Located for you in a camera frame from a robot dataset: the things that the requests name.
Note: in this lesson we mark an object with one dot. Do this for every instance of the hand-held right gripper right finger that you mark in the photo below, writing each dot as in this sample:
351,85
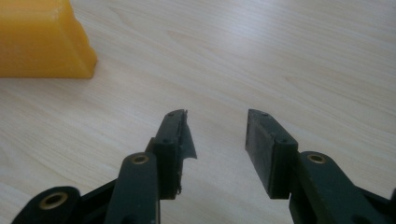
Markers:
267,155

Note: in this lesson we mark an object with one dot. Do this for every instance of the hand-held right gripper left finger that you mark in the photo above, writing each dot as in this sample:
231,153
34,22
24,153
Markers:
169,149

